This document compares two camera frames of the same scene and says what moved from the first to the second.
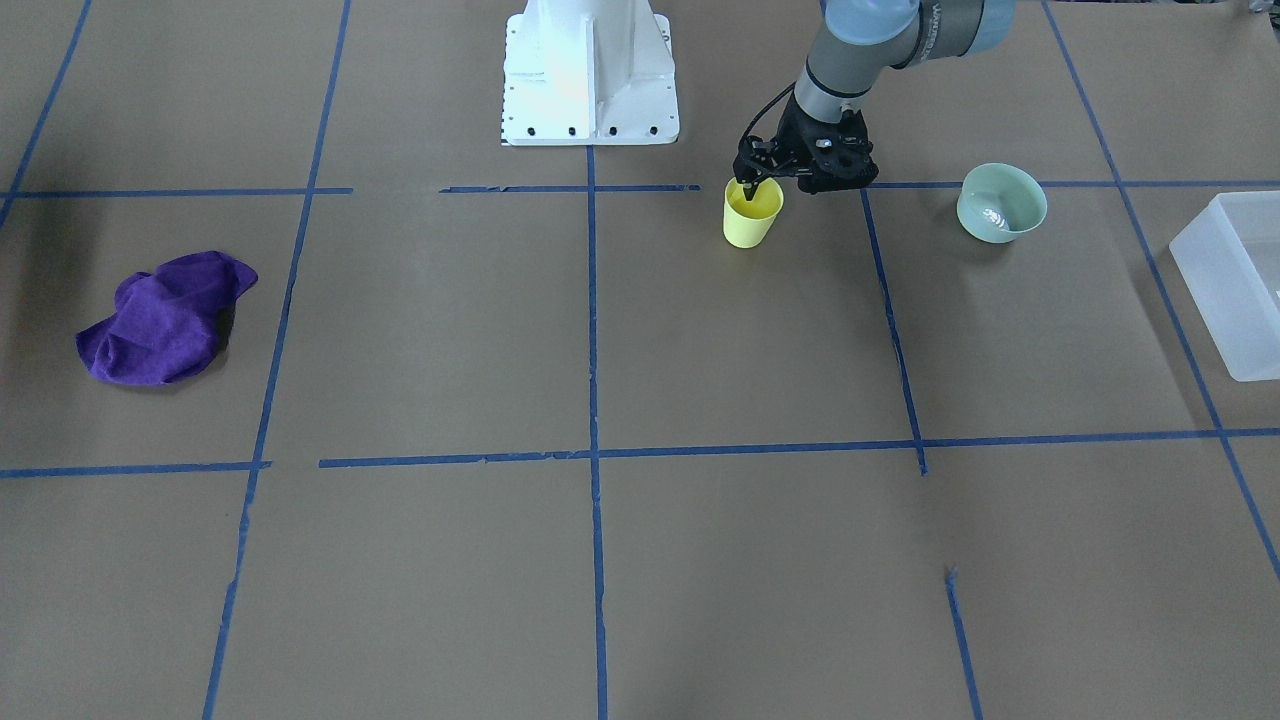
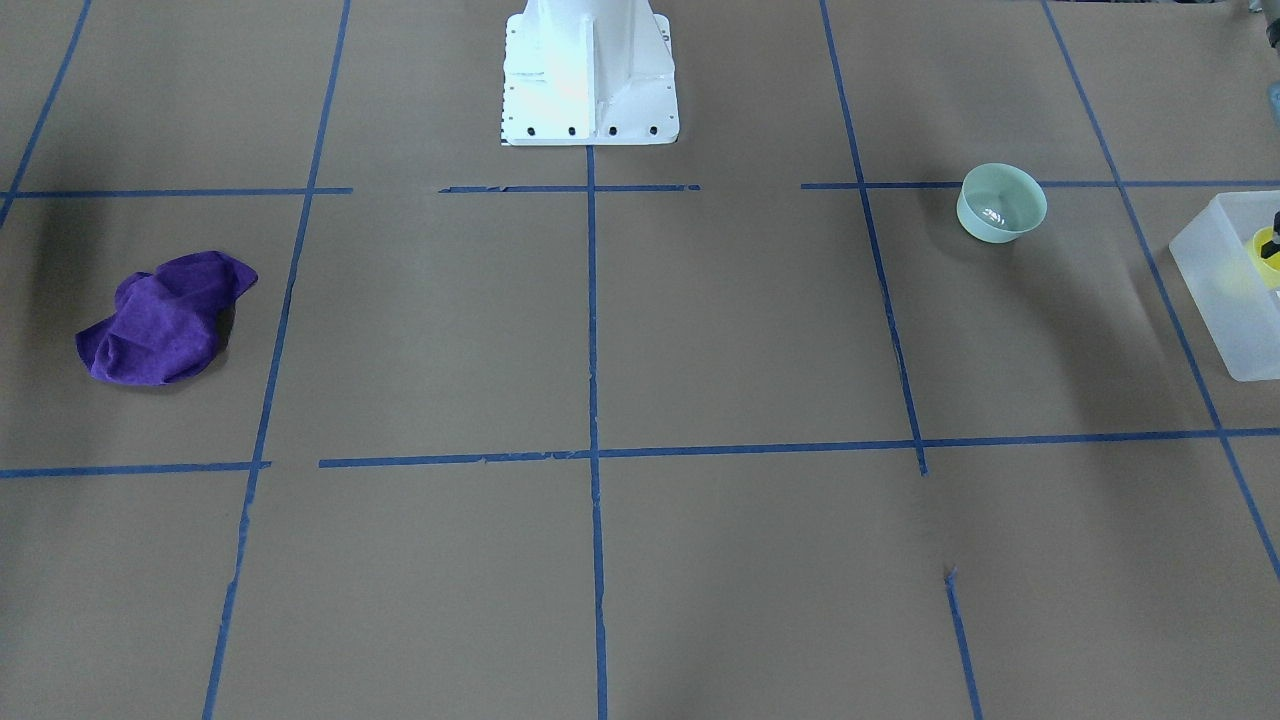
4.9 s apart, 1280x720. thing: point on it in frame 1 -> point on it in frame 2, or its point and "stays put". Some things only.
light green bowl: (998, 203) stays put
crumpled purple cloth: (166, 325) stays put
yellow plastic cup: (748, 223) -> (1266, 269)
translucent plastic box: (1229, 258) stays put
